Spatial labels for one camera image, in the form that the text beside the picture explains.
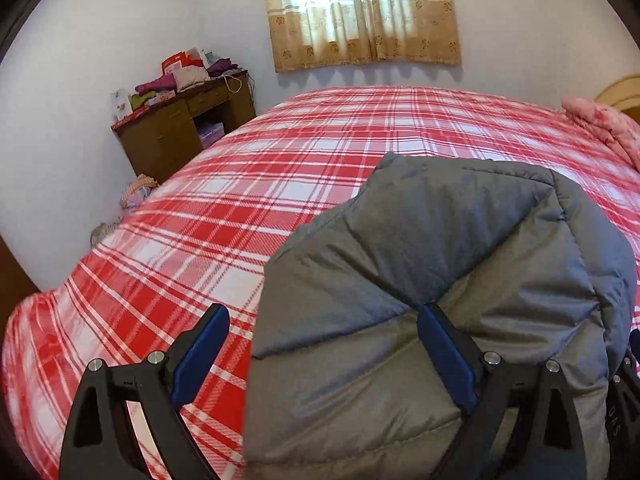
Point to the beige bed headboard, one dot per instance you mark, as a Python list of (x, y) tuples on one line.
[(617, 92)]

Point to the red plaid bed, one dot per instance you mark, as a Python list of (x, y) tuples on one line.
[(240, 200)]

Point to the brown wooden desk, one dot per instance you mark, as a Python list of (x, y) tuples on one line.
[(160, 145)]

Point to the folded clothes in cabinet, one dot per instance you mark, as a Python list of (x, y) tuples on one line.
[(211, 134)]

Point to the heap of patterned clothes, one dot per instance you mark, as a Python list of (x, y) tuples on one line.
[(135, 192)]

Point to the grey padded jacket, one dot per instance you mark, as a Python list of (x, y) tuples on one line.
[(450, 240)]

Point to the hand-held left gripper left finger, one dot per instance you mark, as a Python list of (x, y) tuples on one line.
[(200, 355)]

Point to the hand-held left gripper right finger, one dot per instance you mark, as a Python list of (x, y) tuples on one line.
[(447, 360)]

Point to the pink quilt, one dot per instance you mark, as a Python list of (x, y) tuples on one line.
[(607, 122)]

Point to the beige window curtain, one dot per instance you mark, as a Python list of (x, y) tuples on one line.
[(360, 25)]

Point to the pile of colourful clothes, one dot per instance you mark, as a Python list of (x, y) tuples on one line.
[(180, 77)]

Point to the brown wooden door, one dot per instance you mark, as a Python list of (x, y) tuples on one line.
[(12, 280)]

